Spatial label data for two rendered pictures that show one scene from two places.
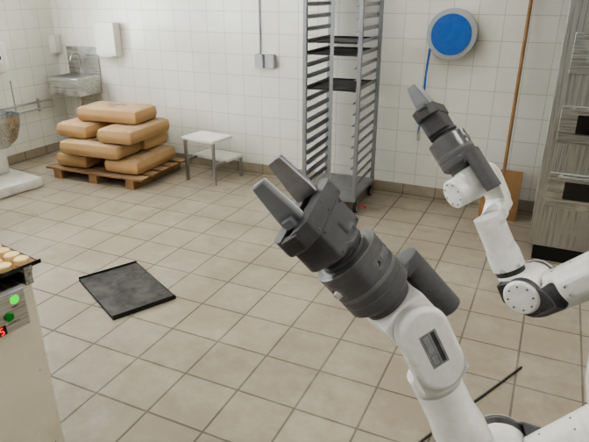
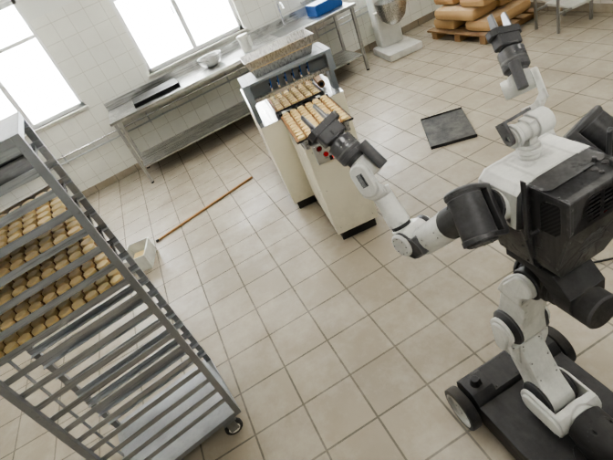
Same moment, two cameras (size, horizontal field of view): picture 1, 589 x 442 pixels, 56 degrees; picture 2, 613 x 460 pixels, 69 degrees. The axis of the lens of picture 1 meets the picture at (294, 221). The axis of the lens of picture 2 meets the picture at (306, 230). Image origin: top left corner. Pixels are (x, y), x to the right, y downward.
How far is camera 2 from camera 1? 107 cm
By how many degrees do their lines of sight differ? 49
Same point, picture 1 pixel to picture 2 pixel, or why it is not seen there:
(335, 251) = (324, 141)
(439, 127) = (498, 46)
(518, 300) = not seen: hidden behind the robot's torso
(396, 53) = not seen: outside the picture
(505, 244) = not seen: hidden behind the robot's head
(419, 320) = (355, 169)
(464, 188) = (505, 88)
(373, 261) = (338, 146)
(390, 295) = (346, 159)
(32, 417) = (358, 198)
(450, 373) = (370, 191)
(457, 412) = (383, 207)
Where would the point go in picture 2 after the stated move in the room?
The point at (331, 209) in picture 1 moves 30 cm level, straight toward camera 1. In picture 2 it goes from (327, 125) to (258, 180)
